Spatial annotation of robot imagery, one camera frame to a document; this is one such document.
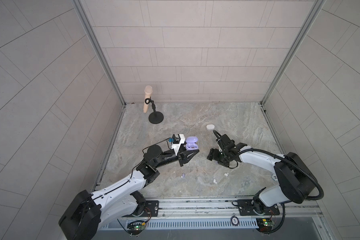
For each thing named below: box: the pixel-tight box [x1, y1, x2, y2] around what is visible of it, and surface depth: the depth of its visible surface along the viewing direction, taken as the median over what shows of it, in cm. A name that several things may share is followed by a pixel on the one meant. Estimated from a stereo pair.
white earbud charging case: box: [206, 124, 215, 131], surface depth 104 cm
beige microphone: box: [143, 85, 153, 113], surface depth 90 cm
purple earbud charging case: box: [185, 136, 199, 151], surface depth 65 cm
